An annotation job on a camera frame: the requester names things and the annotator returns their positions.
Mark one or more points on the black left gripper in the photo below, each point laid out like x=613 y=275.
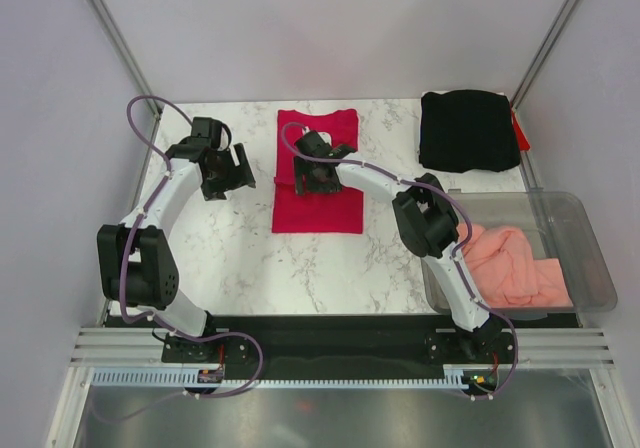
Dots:
x=238 y=175

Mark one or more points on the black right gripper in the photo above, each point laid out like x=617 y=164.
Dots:
x=302 y=168

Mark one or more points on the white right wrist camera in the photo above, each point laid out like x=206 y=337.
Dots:
x=322 y=135

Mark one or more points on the folded black t shirt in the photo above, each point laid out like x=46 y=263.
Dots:
x=464 y=130

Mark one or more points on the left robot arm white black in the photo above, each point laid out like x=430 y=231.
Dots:
x=137 y=268

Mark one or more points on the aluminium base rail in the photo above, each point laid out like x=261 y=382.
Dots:
x=538 y=348

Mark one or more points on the right aluminium frame post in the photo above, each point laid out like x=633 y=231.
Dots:
x=549 y=41

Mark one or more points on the white slotted cable duct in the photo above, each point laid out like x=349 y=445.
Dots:
x=193 y=378

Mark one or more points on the clear plastic bin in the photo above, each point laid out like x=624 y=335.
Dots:
x=556 y=226

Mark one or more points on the peach pink t shirt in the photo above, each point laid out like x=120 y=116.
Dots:
x=505 y=271

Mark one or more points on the left aluminium frame post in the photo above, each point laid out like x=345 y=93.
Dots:
x=118 y=42

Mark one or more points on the folded red t shirt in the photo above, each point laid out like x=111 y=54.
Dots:
x=523 y=143

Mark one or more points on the aluminium frame post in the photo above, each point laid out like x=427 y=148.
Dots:
x=118 y=42
x=549 y=41

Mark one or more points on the crimson red t shirt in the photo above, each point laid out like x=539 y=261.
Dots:
x=341 y=212

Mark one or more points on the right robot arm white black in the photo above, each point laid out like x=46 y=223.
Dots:
x=426 y=219

